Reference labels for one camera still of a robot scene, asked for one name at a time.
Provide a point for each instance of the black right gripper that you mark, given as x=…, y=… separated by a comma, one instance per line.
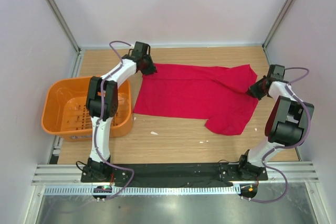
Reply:
x=253, y=90

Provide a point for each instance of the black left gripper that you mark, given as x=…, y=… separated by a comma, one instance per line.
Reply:
x=152, y=69

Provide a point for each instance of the red t shirt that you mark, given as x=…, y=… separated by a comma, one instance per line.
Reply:
x=216, y=94

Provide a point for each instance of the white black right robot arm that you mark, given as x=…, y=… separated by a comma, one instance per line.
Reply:
x=287, y=127

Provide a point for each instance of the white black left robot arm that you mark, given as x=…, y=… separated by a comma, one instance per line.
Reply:
x=102, y=105

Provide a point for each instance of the orange plastic basket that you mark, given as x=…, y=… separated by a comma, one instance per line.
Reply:
x=65, y=113

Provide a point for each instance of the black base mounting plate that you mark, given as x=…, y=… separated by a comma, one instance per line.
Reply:
x=180, y=175

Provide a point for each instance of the aluminium frame rail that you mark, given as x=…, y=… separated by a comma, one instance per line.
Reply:
x=279, y=172

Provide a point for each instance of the white slotted cable duct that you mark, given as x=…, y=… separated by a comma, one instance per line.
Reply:
x=96, y=190

